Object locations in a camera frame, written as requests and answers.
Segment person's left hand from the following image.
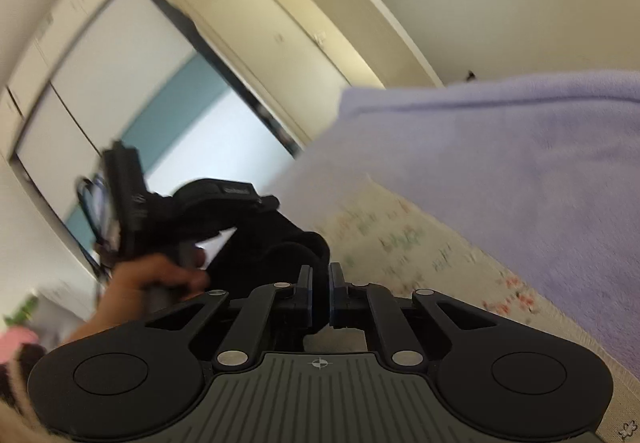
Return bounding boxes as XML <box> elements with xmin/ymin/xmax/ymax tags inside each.
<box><xmin>100</xmin><ymin>247</ymin><xmax>212</xmax><ymax>321</ymax></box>

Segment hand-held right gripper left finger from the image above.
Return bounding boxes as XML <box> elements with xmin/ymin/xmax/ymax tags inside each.
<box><xmin>145</xmin><ymin>266</ymin><xmax>315</xmax><ymax>370</ymax></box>

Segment cream hallway door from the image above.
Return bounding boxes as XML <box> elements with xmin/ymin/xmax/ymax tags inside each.
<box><xmin>267</xmin><ymin>0</ymin><xmax>387</xmax><ymax>91</ymax></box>

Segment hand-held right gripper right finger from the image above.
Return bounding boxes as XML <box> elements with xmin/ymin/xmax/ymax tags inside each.
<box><xmin>329</xmin><ymin>263</ymin><xmax>496</xmax><ymax>368</ymax></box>

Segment grey padded headboard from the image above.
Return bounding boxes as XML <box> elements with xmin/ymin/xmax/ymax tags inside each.
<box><xmin>30</xmin><ymin>290</ymin><xmax>86</xmax><ymax>349</ymax></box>

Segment person's left forearm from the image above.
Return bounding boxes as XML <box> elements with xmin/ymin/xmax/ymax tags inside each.
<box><xmin>62</xmin><ymin>295</ymin><xmax>126</xmax><ymax>349</ymax></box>

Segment white and teal sliding wardrobe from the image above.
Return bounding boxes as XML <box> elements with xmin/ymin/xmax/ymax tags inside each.
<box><xmin>9</xmin><ymin>0</ymin><xmax>307</xmax><ymax>285</ymax></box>

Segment cream door with black handle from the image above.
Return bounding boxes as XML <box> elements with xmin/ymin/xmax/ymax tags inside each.
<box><xmin>262</xmin><ymin>0</ymin><xmax>447</xmax><ymax>89</ymax></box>

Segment purple bed sheet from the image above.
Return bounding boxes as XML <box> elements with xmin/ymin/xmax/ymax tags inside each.
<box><xmin>270</xmin><ymin>70</ymin><xmax>640</xmax><ymax>366</ymax></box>

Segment pink pillow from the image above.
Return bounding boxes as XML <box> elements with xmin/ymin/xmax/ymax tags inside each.
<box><xmin>0</xmin><ymin>327</ymin><xmax>40</xmax><ymax>365</ymax></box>

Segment green plush toy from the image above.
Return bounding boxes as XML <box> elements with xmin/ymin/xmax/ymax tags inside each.
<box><xmin>4</xmin><ymin>297</ymin><xmax>40</xmax><ymax>325</ymax></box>

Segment floral bed mat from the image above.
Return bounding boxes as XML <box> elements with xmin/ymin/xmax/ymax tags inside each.
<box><xmin>312</xmin><ymin>174</ymin><xmax>640</xmax><ymax>443</ymax></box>

